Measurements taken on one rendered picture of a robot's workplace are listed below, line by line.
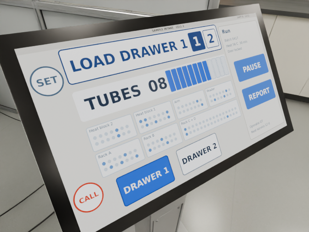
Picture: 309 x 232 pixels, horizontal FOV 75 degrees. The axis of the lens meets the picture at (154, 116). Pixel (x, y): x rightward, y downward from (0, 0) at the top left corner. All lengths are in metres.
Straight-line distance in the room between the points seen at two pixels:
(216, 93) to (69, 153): 0.28
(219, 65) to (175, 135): 0.17
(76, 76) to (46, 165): 0.13
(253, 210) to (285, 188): 0.33
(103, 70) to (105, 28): 0.07
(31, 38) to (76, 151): 0.16
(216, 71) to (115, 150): 0.25
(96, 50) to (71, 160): 0.16
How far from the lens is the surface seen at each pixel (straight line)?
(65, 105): 0.31
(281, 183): 1.80
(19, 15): 1.65
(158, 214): 0.71
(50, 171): 0.31
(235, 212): 1.53
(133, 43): 0.35
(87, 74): 0.32
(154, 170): 0.34
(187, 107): 0.37
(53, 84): 0.31
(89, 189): 0.32
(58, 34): 0.33
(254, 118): 0.48
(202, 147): 0.38
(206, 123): 0.39
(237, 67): 0.47
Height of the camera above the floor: 1.29
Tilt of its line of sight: 40 degrees down
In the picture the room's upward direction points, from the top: 2 degrees clockwise
